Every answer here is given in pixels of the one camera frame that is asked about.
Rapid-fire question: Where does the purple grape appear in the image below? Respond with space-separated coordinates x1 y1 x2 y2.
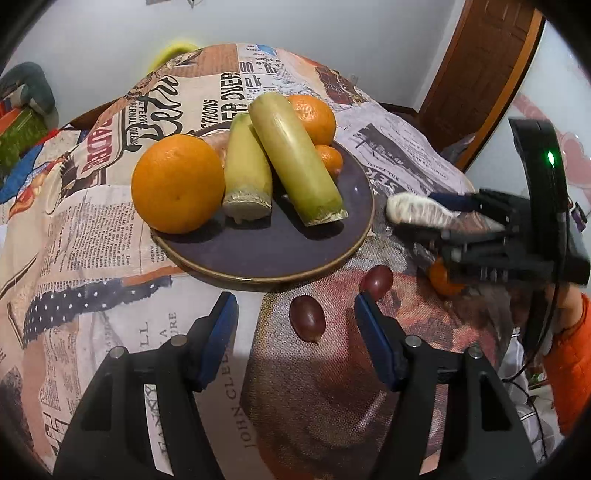
289 295 326 343
359 264 394 302

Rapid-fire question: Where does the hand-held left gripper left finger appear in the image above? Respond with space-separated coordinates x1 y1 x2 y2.
53 291 240 480

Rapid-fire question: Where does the dark purple plate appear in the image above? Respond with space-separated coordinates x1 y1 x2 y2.
150 124 375 281

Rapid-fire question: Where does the white heart-print wardrobe door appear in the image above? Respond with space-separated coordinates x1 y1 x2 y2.
505 21 591 222

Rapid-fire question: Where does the white pomelo segment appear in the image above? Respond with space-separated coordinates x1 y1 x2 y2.
387 193 504 232

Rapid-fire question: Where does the blue patchwork quilt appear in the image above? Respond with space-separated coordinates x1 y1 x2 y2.
0 131 63 204

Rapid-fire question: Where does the pink pomelo segment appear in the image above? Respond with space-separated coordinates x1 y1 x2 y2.
203 131 232 169

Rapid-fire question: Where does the brown wooden door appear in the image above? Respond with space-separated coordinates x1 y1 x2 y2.
418 0 546 171

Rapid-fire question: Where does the yellow-green sugarcane piece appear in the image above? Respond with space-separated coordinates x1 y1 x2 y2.
249 91 348 227
222 113 274 223

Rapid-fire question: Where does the large orange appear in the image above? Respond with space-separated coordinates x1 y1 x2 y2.
131 134 226 234
286 93 337 146

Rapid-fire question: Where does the person's right forearm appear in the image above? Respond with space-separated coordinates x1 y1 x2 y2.
542 293 591 437

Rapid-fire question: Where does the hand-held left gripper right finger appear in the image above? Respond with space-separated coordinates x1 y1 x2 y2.
355 292 539 480

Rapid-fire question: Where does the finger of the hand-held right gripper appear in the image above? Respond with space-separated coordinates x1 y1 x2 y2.
427 188 528 228
396 223 556 288

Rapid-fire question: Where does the grey plush toy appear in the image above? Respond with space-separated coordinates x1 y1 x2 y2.
0 62 60 129

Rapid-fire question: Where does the small tangerine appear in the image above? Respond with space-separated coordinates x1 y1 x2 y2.
428 258 467 297
315 144 345 178

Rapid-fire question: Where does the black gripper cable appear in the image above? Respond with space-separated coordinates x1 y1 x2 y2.
501 281 561 462

